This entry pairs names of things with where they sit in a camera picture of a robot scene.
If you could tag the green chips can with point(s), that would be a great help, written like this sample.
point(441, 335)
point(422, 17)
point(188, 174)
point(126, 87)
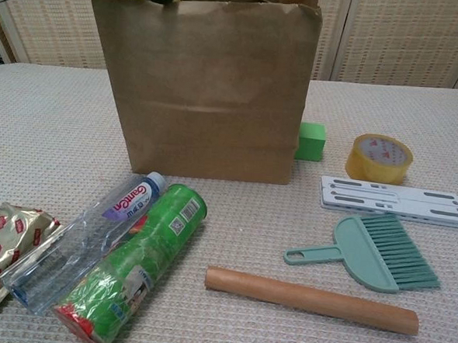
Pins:
point(138, 259)

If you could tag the clear plastic water bottle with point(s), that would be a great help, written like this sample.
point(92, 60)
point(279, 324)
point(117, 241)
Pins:
point(72, 247)

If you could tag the gold foil snack packet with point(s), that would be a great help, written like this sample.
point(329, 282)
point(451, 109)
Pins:
point(3, 239)

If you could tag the brown paper bag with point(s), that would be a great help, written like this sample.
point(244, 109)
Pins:
point(210, 100)

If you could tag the teal hand brush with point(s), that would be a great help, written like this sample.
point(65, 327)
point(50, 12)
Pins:
point(360, 249)

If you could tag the green foam cube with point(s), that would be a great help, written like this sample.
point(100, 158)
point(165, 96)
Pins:
point(312, 143)

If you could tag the woven bamboo folding screen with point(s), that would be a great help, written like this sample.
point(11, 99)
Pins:
point(397, 34)

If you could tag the cream woven tablecloth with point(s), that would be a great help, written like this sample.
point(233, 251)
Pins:
point(249, 227)

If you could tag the yellowish packing tape roll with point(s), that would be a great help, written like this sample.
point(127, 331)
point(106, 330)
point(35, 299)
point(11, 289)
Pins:
point(369, 168)

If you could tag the white folding stand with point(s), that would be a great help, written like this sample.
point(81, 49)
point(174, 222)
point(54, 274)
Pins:
point(406, 198)

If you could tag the wooden rolling pin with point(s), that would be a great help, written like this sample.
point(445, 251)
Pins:
point(303, 298)

